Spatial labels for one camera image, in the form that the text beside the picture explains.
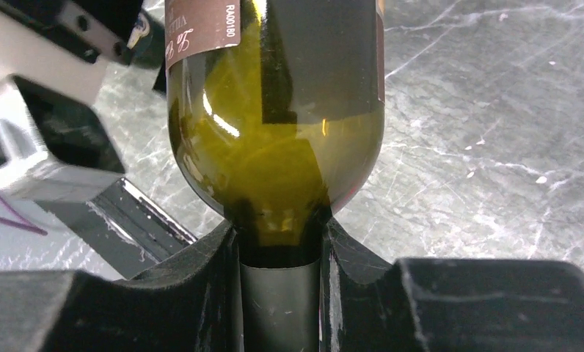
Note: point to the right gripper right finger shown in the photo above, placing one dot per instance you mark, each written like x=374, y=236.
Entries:
x=430, y=304

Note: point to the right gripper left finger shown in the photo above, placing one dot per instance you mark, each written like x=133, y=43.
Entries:
x=186, y=303

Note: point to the olive green wine bottle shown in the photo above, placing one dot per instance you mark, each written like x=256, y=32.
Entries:
x=276, y=119

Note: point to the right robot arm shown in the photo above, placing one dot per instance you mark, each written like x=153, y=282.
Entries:
x=388, y=173

